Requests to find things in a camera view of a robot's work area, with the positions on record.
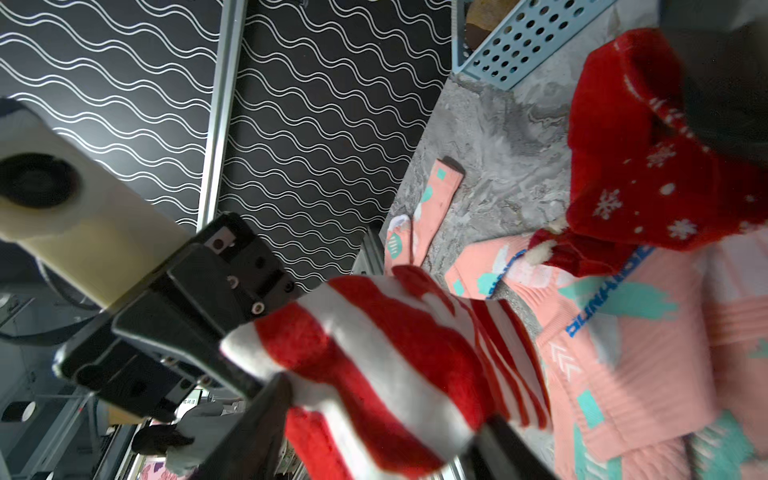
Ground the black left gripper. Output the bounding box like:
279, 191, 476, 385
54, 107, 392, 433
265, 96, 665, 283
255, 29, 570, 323
53, 213, 297, 422

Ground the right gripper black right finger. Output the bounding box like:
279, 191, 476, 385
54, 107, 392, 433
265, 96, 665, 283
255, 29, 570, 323
464, 415, 556, 480

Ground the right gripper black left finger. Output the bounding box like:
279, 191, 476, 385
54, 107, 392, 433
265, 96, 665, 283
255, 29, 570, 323
190, 374, 292, 480

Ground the red white striped sock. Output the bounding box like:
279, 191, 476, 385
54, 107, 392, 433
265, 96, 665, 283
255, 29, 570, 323
220, 266, 552, 479

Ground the red snowflake sock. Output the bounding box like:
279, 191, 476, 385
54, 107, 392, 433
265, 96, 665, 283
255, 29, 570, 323
526, 28, 767, 277

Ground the left light blue basket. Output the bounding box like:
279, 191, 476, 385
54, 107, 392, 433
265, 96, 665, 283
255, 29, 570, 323
451, 0, 613, 91

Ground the pink dotted sock centre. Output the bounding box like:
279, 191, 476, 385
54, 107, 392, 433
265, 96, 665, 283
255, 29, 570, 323
444, 235, 605, 344

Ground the pink patterned sock upper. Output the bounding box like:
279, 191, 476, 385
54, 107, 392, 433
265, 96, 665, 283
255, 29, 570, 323
538, 230, 767, 479

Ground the pink sock left edge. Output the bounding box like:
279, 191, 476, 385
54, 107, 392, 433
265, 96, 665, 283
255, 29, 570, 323
384, 157, 465, 275

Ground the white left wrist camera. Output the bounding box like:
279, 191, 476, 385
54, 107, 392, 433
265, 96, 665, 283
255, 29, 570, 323
1, 98, 191, 308

